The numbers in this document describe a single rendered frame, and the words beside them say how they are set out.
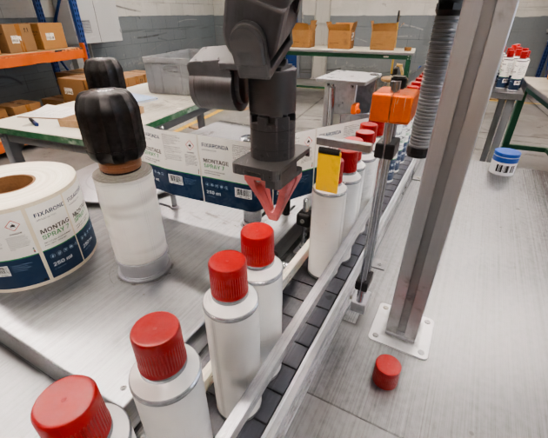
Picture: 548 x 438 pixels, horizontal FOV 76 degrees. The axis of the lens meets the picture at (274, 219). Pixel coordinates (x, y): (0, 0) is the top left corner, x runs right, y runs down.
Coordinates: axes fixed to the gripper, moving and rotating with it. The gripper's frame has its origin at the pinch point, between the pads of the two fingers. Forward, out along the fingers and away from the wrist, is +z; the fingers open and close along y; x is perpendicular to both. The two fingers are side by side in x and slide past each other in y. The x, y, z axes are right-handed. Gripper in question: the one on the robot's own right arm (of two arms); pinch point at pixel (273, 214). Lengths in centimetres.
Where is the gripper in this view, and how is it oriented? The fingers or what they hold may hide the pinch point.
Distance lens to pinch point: 50.1
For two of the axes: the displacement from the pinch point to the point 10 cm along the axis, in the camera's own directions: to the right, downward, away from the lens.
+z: 0.1, 8.6, 5.1
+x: 8.8, 2.3, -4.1
